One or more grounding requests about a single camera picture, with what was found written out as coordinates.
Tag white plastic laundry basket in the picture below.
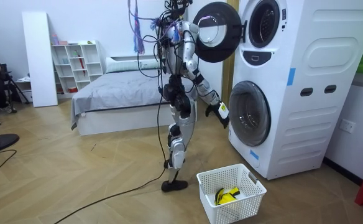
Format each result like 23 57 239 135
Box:
196 163 268 224

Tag white wall socket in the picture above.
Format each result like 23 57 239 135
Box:
339 118 357 134

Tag tall white board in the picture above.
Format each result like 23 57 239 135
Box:
21 11 59 108

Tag cable bundle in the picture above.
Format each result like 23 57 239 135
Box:
126 0 159 56

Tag black tripod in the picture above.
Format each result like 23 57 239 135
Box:
0 63 32 106

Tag yellow and black cloth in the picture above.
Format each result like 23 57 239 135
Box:
213 186 241 207

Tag open round washer door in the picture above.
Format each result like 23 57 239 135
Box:
192 1 248 63

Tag white washing machine tower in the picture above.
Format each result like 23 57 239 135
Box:
227 0 363 181

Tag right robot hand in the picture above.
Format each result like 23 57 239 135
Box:
204 101 231 129

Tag wooden wall strip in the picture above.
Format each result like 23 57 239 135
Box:
221 0 241 107

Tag small white cabinet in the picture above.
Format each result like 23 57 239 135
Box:
14 77 34 104

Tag grey bed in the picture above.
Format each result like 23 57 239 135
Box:
70 55 198 137

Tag robot body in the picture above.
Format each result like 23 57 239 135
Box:
154 0 201 77

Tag thin black floor cable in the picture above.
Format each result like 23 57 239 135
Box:
0 149 18 182

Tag robot legs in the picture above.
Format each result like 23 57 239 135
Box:
160 73 198 193

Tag white pillow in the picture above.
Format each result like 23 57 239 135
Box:
105 57 161 74

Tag white cube shelf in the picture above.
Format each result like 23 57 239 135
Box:
50 40 105 98

